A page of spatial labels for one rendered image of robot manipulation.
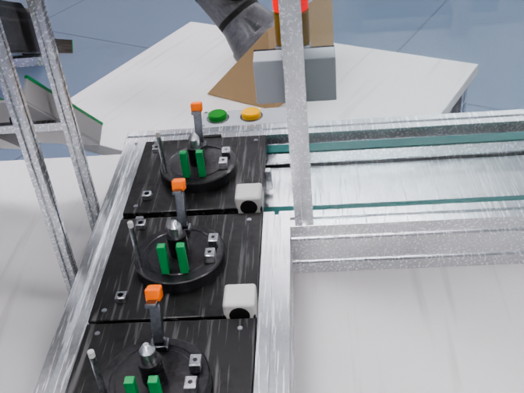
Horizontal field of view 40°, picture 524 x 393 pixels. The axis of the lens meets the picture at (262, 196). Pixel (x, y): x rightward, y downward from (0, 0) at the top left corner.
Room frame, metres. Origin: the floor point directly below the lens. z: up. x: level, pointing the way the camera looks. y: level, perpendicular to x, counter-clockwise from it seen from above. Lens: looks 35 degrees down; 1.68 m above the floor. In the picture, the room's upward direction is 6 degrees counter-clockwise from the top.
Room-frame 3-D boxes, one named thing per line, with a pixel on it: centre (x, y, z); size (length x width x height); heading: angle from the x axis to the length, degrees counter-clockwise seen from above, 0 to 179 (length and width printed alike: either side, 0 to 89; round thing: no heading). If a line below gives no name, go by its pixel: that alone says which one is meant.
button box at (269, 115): (1.32, 0.00, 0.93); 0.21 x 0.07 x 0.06; 84
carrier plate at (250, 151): (1.11, 0.11, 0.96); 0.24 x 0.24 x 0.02; 84
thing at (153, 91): (1.61, -0.01, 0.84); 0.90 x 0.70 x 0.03; 56
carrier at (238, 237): (0.85, 0.13, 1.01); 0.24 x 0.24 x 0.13; 84
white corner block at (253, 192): (1.00, 0.02, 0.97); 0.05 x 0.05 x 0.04; 84
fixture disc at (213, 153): (1.11, 0.11, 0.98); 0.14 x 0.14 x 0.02
